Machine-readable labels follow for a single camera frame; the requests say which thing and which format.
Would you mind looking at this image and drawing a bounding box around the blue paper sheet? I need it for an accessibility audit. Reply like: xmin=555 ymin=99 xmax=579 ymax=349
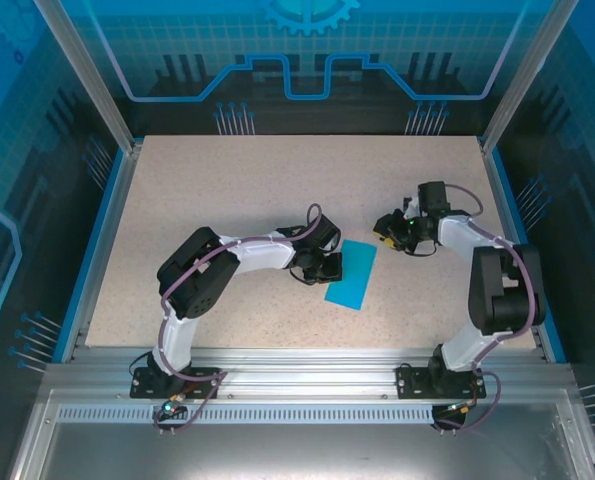
xmin=324 ymin=238 xmax=380 ymax=310

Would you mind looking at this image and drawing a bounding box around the grey metal tray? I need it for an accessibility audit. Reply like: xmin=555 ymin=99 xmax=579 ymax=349
xmin=6 ymin=389 xmax=595 ymax=480

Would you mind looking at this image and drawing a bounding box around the thin black left gripper wire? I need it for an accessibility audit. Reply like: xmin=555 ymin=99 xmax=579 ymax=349
xmin=287 ymin=267 xmax=314 ymax=289

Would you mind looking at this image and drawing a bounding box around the thin black gripper wire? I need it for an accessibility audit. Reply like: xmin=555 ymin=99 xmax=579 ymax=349
xmin=287 ymin=267 xmax=314 ymax=289
xmin=406 ymin=239 xmax=439 ymax=259

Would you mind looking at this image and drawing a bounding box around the thin black right gripper wire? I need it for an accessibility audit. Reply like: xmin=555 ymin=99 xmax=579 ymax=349
xmin=406 ymin=239 xmax=439 ymax=259

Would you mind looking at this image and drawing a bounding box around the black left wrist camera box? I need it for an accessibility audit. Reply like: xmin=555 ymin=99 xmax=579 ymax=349
xmin=304 ymin=213 xmax=342 ymax=253

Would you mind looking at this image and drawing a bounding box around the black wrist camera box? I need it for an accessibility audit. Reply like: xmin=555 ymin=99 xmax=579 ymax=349
xmin=304 ymin=213 xmax=342 ymax=253
xmin=404 ymin=180 xmax=453 ymax=216

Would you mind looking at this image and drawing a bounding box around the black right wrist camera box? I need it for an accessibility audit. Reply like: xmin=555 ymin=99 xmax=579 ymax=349
xmin=404 ymin=180 xmax=453 ymax=216

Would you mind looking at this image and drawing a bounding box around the aluminium side rail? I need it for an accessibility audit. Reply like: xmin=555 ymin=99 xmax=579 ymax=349
xmin=478 ymin=139 xmax=567 ymax=364
xmin=51 ymin=142 xmax=146 ymax=364

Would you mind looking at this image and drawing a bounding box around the aluminium mounting rail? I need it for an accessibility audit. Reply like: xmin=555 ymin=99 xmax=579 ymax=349
xmin=44 ymin=347 xmax=576 ymax=399

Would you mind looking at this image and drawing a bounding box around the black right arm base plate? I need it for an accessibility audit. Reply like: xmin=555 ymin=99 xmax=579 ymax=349
xmin=395 ymin=364 xmax=488 ymax=401

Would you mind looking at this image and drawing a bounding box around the slotted metal cable duct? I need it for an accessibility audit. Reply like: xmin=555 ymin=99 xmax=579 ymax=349
xmin=56 ymin=405 xmax=546 ymax=426

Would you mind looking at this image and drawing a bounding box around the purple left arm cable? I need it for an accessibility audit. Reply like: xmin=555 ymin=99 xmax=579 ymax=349
xmin=151 ymin=202 xmax=324 ymax=437

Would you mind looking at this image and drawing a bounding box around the cable connector with orange wires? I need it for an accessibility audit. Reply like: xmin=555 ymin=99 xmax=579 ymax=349
xmin=445 ymin=398 xmax=479 ymax=417

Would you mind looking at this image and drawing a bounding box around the aluminium frame post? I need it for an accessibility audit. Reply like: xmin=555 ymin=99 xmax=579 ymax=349
xmin=478 ymin=0 xmax=578 ymax=156
xmin=33 ymin=0 xmax=144 ymax=155

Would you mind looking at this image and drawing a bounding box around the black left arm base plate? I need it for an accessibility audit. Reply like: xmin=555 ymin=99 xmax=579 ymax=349
xmin=129 ymin=367 xmax=223 ymax=401

